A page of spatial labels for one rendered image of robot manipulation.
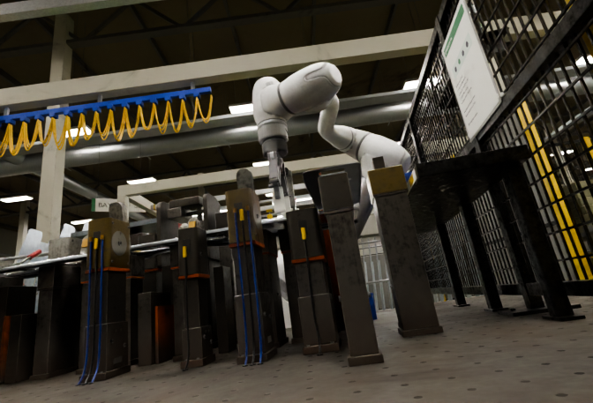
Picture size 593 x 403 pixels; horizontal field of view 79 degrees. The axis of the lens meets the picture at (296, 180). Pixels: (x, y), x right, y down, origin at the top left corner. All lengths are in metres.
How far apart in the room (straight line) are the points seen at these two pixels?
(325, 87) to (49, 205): 8.36
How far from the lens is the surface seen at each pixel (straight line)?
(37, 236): 6.30
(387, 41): 4.48
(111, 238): 0.96
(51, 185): 9.21
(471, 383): 0.44
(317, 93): 1.02
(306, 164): 7.34
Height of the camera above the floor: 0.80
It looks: 18 degrees up
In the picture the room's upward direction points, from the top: 8 degrees counter-clockwise
